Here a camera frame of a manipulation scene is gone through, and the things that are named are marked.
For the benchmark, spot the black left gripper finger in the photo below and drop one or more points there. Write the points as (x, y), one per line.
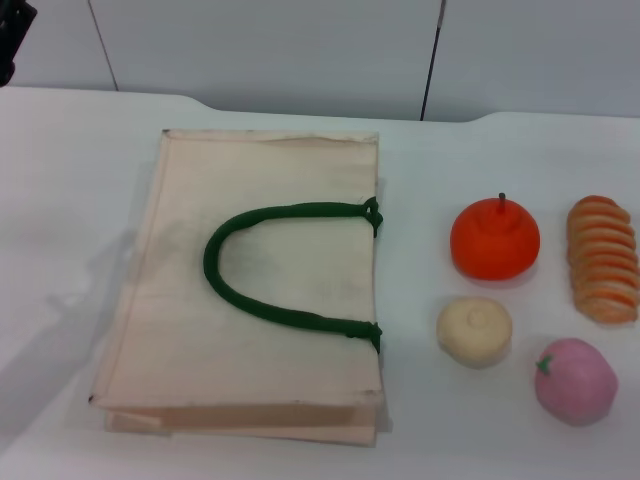
(15, 35)

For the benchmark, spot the orange toy fruit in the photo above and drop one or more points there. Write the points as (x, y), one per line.
(495, 245)

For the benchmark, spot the thin dark rod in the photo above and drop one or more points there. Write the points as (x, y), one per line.
(431, 65)

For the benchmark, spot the cream round bun toy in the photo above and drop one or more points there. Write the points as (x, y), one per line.
(472, 330)

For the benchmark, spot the sliced bread loaf toy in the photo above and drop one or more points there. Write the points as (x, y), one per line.
(605, 260)

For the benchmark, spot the pink peach toy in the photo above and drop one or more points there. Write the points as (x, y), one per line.
(575, 382)

